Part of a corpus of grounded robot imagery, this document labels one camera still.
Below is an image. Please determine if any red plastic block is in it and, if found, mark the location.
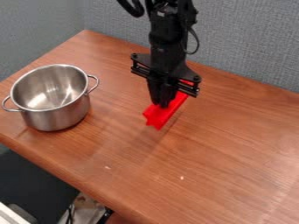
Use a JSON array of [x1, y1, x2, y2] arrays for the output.
[[142, 79, 195, 131]]

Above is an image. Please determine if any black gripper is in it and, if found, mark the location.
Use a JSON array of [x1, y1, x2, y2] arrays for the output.
[[131, 32, 202, 109]]

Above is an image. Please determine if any stainless steel pot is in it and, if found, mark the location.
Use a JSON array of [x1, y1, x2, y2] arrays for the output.
[[2, 64, 100, 131]]

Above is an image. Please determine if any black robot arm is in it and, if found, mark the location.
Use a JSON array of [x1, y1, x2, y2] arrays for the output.
[[116, 0, 202, 108]]

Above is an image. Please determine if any grey bag under table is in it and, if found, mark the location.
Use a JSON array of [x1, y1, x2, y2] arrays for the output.
[[58, 192, 114, 224]]

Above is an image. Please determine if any white object bottom left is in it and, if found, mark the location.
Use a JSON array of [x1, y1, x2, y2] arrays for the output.
[[0, 202, 32, 224]]

